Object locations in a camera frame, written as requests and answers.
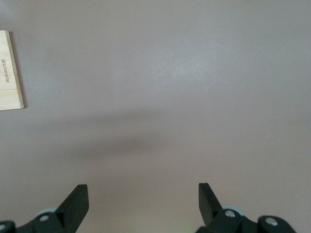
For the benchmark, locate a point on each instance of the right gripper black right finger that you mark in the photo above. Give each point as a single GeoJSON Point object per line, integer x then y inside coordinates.
{"type": "Point", "coordinates": [211, 216]}

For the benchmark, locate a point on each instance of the bamboo cutting board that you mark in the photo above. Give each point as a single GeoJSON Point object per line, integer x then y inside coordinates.
{"type": "Point", "coordinates": [9, 92]}

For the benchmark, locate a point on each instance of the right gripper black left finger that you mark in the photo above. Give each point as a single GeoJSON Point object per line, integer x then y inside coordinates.
{"type": "Point", "coordinates": [70, 213]}

